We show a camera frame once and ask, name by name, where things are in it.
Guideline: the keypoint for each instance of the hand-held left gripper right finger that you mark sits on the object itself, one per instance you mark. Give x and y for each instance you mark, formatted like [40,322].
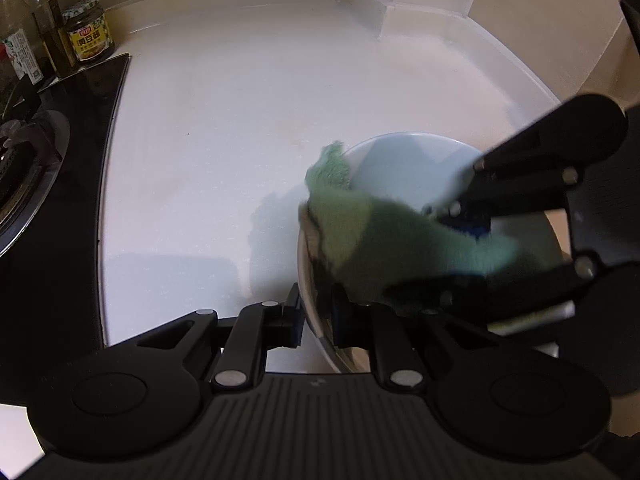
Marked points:
[342,317]

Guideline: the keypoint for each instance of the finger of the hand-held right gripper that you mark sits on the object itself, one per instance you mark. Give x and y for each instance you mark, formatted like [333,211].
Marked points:
[472,227]
[500,300]

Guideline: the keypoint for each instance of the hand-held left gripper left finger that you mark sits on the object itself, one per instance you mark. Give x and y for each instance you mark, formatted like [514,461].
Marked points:
[299,317]

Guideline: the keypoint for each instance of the green microfibre cloth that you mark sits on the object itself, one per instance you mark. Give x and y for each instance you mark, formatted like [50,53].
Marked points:
[380,230]

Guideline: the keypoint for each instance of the white ceramic bowl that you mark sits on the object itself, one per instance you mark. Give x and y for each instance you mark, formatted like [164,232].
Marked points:
[400,165]

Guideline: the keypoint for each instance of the black glass gas stove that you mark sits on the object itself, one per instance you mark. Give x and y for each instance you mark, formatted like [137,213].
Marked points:
[60,200]

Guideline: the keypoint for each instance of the metal gas burner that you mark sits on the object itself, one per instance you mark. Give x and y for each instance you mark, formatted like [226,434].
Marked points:
[25,170]

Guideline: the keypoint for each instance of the yellow label glass jar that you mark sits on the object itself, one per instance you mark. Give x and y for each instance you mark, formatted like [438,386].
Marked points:
[87,35]

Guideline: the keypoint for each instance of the dark oil bottle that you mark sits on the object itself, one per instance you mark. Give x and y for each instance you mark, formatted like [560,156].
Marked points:
[55,35]

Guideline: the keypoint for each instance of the white label clear bottle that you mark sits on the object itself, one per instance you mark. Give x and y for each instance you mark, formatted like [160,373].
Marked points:
[17,45]

